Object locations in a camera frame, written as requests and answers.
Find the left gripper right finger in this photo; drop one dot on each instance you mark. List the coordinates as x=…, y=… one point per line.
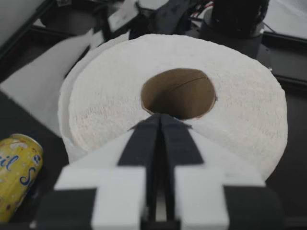
x=206, y=189

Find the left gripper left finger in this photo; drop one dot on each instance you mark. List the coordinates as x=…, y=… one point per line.
x=112, y=187

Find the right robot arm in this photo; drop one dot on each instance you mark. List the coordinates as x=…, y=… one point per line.
x=230, y=31

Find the white paper towel roll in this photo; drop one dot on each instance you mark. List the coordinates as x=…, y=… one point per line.
x=239, y=95

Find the yellow drink can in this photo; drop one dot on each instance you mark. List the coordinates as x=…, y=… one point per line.
x=16, y=172

